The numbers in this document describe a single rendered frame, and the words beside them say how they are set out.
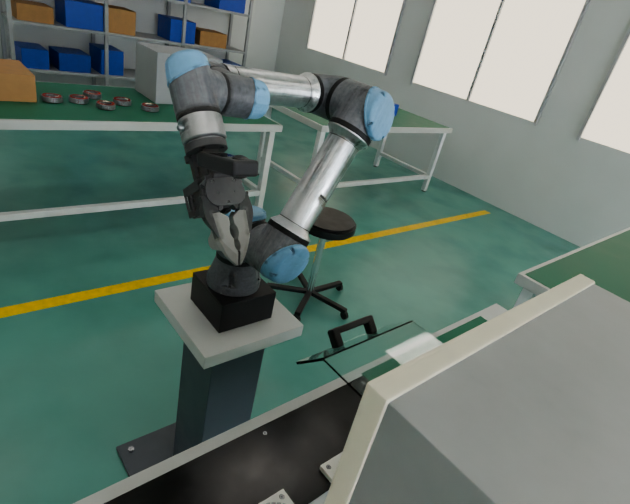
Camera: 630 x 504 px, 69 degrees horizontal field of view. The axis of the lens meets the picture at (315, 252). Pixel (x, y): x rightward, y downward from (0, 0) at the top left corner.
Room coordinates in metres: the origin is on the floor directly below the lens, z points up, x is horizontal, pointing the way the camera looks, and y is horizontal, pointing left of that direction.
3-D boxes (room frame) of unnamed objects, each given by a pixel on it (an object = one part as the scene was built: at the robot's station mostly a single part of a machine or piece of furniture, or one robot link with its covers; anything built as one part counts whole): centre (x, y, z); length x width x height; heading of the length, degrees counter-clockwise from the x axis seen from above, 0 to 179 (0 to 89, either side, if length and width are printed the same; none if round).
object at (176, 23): (6.74, 2.58, 0.92); 0.42 x 0.36 x 0.28; 46
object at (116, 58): (6.07, 3.22, 0.43); 0.42 x 0.28 x 0.30; 48
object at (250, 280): (1.09, 0.21, 0.89); 0.15 x 0.15 x 0.10
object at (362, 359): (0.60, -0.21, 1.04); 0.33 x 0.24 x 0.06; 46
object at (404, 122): (4.73, -0.16, 0.38); 1.90 x 0.90 x 0.75; 136
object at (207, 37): (7.09, 2.25, 0.87); 0.42 x 0.40 x 0.19; 135
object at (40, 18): (5.49, 3.79, 0.87); 0.40 x 0.36 x 0.17; 46
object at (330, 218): (2.38, -0.04, 0.28); 0.54 x 0.49 x 0.56; 46
